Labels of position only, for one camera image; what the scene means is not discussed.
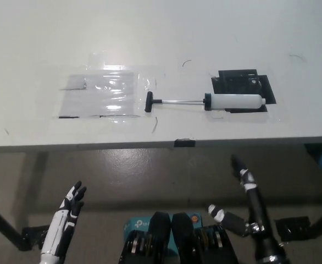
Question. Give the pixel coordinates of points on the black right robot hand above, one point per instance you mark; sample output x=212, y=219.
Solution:
x=255, y=200

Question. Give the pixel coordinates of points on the white and black left hand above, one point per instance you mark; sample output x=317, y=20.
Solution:
x=57, y=228

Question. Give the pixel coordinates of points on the black ribbed robot torso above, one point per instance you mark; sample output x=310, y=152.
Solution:
x=183, y=242

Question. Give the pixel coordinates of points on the teal router box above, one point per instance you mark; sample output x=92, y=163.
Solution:
x=137, y=224

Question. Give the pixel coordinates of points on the black tape strip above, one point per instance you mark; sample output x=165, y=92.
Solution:
x=185, y=143

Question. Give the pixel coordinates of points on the clear taped plastic sheet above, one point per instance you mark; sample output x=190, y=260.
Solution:
x=100, y=93

